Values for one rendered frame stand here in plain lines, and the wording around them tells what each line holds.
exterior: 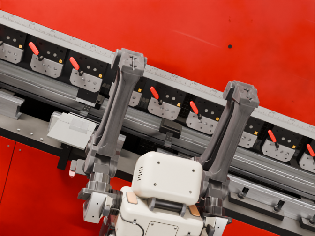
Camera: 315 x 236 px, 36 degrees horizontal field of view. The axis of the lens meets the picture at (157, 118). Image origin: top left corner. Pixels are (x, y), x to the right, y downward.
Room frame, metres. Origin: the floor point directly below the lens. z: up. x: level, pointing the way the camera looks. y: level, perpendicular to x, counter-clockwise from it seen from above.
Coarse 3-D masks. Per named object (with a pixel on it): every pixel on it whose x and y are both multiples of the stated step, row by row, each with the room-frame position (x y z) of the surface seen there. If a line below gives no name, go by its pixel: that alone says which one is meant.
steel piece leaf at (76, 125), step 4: (72, 120) 2.10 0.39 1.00; (76, 120) 2.12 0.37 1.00; (72, 124) 2.07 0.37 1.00; (76, 124) 2.08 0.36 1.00; (80, 124) 2.10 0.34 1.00; (84, 124) 2.11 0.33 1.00; (88, 124) 2.13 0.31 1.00; (72, 128) 2.02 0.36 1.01; (76, 128) 2.02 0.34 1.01; (80, 128) 2.03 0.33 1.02; (84, 128) 2.07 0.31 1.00; (84, 132) 2.03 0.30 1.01
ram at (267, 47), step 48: (0, 0) 2.10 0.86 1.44; (48, 0) 2.12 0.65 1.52; (96, 0) 2.13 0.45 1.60; (144, 0) 2.14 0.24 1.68; (192, 0) 2.15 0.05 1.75; (240, 0) 2.16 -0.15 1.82; (288, 0) 2.17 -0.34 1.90; (144, 48) 2.14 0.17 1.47; (192, 48) 2.15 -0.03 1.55; (240, 48) 2.17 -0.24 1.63; (288, 48) 2.18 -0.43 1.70; (288, 96) 2.18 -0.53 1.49
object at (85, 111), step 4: (100, 96) 2.41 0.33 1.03; (100, 100) 2.38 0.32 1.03; (84, 104) 2.34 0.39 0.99; (96, 104) 2.35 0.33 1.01; (100, 104) 2.35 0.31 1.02; (84, 108) 2.27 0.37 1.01; (88, 108) 2.28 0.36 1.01; (96, 108) 2.35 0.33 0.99; (84, 112) 2.22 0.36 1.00; (88, 112) 2.25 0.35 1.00; (84, 116) 2.20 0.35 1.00
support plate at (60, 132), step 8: (64, 120) 2.08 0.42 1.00; (56, 128) 1.98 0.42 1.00; (64, 128) 2.00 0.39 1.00; (88, 128) 2.09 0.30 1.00; (48, 136) 1.89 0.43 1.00; (56, 136) 1.91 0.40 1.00; (64, 136) 1.93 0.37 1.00; (72, 136) 1.96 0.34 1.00; (80, 136) 1.99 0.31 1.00; (88, 136) 2.02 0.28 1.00; (72, 144) 1.89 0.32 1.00; (80, 144) 1.92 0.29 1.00
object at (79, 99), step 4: (80, 88) 2.16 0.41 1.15; (80, 92) 2.16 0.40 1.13; (84, 92) 2.16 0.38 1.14; (88, 92) 2.16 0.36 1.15; (92, 92) 2.16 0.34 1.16; (96, 92) 2.16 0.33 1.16; (76, 96) 2.16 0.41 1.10; (80, 96) 2.16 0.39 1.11; (84, 96) 2.16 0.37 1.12; (88, 96) 2.16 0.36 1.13; (92, 96) 2.16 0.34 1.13; (96, 96) 2.16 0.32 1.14; (76, 100) 2.17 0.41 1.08; (80, 100) 2.17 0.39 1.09; (84, 100) 2.17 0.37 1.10; (88, 100) 2.16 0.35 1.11; (92, 100) 2.16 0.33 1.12; (96, 100) 2.16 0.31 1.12; (88, 104) 2.17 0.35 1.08; (92, 104) 2.17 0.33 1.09
